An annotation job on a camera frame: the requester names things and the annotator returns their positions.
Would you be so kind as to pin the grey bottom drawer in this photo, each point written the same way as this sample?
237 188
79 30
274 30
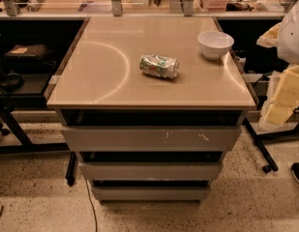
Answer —
150 194

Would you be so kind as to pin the grey drawer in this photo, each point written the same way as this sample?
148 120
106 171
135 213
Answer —
150 139
150 172
150 194

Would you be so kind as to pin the grey middle drawer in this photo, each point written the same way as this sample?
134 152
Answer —
150 172

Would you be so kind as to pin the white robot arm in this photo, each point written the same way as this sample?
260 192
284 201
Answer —
287 50

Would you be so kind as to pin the grey top drawer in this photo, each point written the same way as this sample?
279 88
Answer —
150 139

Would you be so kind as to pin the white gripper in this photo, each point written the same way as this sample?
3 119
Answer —
293 39

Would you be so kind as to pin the crushed green soda can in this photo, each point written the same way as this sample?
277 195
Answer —
159 66

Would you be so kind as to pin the white bowl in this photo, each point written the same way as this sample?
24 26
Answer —
214 44

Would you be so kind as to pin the black headphones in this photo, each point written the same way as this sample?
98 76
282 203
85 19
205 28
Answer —
10 81

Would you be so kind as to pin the black bag under desk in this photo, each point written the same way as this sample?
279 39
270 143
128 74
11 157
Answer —
28 59

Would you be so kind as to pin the beige top drawer cabinet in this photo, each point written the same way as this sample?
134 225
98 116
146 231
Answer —
150 106

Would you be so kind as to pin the black shoe at right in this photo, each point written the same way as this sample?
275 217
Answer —
295 171

